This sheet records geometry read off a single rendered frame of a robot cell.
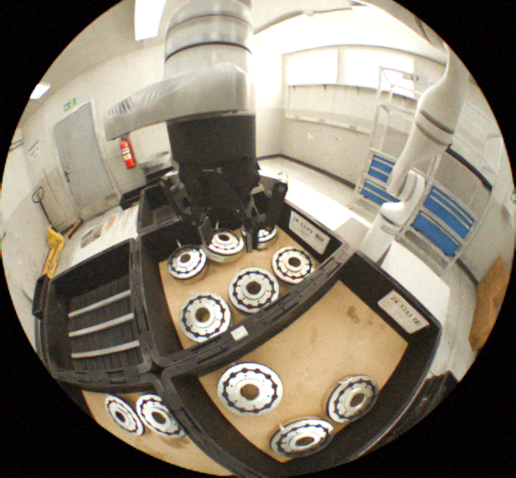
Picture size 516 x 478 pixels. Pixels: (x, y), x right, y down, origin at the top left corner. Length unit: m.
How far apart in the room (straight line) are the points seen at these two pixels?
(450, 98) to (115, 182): 3.51
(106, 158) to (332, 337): 3.38
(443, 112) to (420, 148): 0.10
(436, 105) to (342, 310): 0.43
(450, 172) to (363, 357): 2.78
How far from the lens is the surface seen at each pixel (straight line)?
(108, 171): 3.27
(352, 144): 3.11
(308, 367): 0.33
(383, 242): 0.54
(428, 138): 0.37
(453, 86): 0.33
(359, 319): 0.39
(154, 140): 3.10
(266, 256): 0.39
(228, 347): 0.22
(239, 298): 0.30
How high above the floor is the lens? 1.15
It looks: 40 degrees down
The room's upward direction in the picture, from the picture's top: straight up
